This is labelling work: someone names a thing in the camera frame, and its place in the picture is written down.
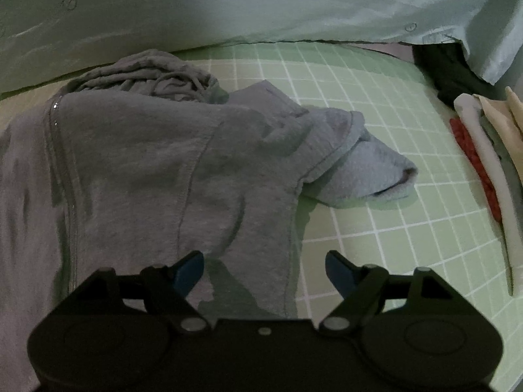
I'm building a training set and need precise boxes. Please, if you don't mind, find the dark cloth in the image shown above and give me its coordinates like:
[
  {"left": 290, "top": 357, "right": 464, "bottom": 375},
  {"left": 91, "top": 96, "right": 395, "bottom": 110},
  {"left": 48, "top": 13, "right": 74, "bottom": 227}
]
[{"left": 411, "top": 42, "right": 497, "bottom": 103}]

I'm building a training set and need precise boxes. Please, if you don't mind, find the beige folded garment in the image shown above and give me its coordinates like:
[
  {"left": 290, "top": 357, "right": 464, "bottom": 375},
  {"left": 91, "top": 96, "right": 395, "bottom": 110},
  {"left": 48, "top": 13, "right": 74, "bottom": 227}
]
[{"left": 480, "top": 86, "right": 523, "bottom": 135}]

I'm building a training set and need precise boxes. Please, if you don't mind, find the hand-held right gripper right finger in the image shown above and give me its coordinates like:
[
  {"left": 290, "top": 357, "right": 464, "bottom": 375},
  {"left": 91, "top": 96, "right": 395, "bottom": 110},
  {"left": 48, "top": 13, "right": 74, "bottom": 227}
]
[{"left": 320, "top": 250, "right": 459, "bottom": 336}]

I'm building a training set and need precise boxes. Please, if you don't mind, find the red folded garment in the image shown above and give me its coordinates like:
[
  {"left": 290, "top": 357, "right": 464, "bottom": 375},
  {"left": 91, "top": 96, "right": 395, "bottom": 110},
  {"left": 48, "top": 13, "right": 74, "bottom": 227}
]
[{"left": 449, "top": 118, "right": 504, "bottom": 223}]

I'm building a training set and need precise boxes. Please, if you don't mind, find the white folded garment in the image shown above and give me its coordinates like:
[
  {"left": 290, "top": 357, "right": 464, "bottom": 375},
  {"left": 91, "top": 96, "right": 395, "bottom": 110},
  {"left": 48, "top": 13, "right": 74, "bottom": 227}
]
[{"left": 453, "top": 93, "right": 523, "bottom": 297}]

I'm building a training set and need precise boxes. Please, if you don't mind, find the green grid mat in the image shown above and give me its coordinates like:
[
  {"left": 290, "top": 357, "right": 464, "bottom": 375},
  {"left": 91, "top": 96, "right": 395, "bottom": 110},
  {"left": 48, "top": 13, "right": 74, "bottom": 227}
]
[{"left": 0, "top": 40, "right": 523, "bottom": 392}]

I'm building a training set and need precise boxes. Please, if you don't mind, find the grey zip hoodie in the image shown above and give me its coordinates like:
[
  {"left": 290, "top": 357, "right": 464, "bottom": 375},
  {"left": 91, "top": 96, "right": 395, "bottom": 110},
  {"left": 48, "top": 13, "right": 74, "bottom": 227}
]
[{"left": 0, "top": 48, "right": 419, "bottom": 392}]

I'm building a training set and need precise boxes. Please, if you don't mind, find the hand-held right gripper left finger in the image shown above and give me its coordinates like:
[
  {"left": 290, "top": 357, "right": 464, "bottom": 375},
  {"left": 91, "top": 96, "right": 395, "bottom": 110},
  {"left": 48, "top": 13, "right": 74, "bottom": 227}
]
[{"left": 69, "top": 250, "right": 214, "bottom": 336}]

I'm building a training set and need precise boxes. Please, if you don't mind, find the carrot print light blue quilt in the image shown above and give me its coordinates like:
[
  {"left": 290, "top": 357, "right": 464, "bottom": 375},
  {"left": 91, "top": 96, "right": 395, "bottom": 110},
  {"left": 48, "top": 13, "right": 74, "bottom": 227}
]
[{"left": 0, "top": 0, "right": 523, "bottom": 99}]

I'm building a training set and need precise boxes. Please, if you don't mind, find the grey folded garment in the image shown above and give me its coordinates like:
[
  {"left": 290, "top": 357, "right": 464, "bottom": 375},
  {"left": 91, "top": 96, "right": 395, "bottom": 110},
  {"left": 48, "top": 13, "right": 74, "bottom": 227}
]
[{"left": 478, "top": 114, "right": 523, "bottom": 197}]

